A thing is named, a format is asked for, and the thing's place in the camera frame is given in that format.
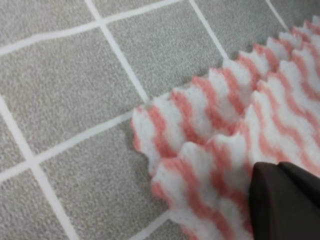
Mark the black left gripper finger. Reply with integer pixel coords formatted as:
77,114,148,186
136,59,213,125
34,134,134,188
248,162,320,240

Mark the pink white striped towel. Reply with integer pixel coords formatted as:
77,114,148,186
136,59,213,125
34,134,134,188
131,15,320,240

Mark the grey checked tablecloth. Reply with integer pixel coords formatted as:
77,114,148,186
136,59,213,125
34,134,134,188
0,0,320,240

